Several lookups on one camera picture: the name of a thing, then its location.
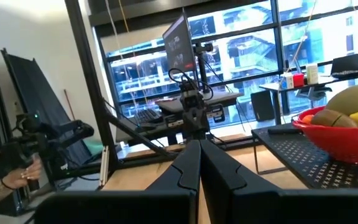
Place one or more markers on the red plastic colander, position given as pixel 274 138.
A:
pixel 346 143

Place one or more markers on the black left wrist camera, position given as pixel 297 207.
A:
pixel 189 99

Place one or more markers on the black monitor on stand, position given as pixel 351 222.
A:
pixel 179 43

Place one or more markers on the black background desk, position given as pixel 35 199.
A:
pixel 322 81

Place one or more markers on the black speaker box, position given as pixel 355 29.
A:
pixel 262 105

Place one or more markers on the black operator desk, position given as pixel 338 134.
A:
pixel 166 130

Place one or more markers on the grey office chair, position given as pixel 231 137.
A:
pixel 312 92

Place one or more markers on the brown sliceable toy kiwi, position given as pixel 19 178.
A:
pixel 331 119

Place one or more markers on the small red-orange toy fruit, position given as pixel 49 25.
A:
pixel 307 119

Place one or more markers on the pale yellow container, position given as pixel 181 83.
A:
pixel 312 74

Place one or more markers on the black perforated metal shelf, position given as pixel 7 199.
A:
pixel 297 158

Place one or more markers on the black open laptop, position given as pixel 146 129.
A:
pixel 348 63

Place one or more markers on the black wristband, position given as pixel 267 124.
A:
pixel 6 186

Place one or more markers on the person's hand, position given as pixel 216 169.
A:
pixel 23 175

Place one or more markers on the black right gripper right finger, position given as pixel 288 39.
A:
pixel 259 207

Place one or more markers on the silver aluminium bracket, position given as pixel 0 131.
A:
pixel 104 166

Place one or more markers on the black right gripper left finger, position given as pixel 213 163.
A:
pixel 172 205

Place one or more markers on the olive green toy kiwi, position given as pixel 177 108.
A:
pixel 351 98

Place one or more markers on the red container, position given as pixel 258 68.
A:
pixel 298 80

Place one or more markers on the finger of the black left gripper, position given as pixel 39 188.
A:
pixel 190 119
pixel 202 119

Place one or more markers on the black keyboard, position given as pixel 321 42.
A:
pixel 146 115

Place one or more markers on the teal object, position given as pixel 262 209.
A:
pixel 94 147

